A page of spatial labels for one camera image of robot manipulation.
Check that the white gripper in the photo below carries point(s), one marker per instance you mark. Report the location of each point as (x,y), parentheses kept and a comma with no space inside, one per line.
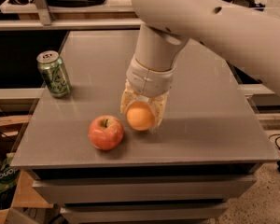
(148,79)

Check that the orange fruit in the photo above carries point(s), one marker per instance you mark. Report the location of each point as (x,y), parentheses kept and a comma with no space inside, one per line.
(140,116)

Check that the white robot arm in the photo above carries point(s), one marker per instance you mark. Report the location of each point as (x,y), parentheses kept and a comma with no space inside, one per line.
(244,37)

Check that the red apple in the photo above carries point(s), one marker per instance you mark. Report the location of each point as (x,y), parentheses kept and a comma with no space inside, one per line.
(106,132)

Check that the green soda can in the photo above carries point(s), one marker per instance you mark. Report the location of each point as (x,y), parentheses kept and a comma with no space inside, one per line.
(52,69)

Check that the grey upper drawer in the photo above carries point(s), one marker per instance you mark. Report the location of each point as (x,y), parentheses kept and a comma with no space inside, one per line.
(144,189)

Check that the grey drawer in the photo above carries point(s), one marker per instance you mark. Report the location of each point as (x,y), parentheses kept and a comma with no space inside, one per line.
(143,212)
(144,189)

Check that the grey lower drawer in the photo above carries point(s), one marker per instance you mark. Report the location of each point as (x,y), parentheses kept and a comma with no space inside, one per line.
(143,212)

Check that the cardboard box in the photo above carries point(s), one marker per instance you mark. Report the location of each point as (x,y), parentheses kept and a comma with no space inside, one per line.
(25,197)

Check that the green chip bag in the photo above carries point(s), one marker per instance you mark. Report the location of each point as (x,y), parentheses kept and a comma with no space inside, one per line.
(8,182)

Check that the left metal bracket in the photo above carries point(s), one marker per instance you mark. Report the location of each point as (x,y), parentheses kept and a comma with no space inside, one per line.
(43,12)

